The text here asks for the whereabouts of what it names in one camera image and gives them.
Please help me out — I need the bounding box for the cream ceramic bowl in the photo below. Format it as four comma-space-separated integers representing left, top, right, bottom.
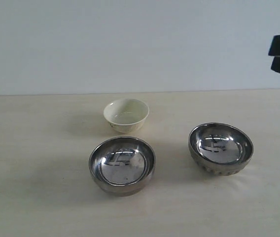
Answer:
103, 98, 150, 133

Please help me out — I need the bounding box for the ribbed steel bowl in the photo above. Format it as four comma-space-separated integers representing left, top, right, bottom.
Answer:
188, 122, 254, 176

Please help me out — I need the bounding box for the smooth steel bowl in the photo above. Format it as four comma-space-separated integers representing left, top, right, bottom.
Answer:
88, 136, 156, 197

